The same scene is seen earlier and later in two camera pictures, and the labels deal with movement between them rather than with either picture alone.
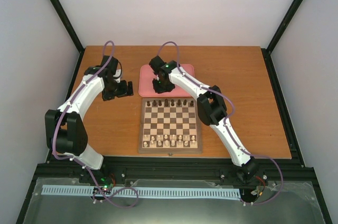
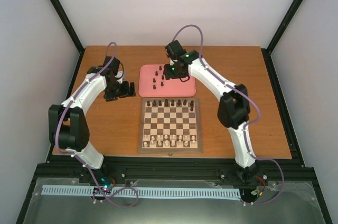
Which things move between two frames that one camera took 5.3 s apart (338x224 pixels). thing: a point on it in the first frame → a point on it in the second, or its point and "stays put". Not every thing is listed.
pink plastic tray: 146,75 stays put
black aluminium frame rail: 256,168 stays put
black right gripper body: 162,87 → 174,73
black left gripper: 123,92 stays put
